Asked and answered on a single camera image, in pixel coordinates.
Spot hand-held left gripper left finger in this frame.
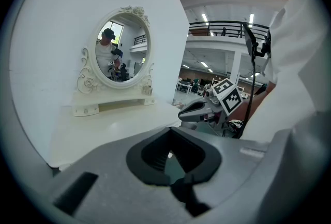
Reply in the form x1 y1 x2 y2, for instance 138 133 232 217
43 127 193 224

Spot black chest mount device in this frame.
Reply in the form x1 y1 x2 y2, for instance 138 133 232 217
242 23 272 61

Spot person's right forearm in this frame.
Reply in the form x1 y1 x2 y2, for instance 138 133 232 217
232 82 277 125

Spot person's white shirt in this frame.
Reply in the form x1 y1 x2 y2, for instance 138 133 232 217
242 0 331 142

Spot oval mirror white ornate frame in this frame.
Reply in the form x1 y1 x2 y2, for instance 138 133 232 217
87 5 154 89

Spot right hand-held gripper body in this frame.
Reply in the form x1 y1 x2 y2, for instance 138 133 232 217
206 78 244 130

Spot white dressing table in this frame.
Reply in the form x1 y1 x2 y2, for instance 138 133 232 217
49 5 187 170

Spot row of office desks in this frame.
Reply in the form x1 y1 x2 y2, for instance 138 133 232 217
175 77 249 95

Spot ceiling strip lights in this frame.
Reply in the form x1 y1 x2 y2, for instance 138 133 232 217
180 12 262 79

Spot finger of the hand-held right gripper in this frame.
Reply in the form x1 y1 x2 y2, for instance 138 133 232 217
177 100 217 123

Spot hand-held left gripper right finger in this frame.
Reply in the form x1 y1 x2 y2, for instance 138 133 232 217
172 127 271 224

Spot black balcony railing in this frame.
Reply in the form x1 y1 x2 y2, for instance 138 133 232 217
188 20 270 39

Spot black cable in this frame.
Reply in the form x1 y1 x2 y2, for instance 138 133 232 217
237 57 257 139

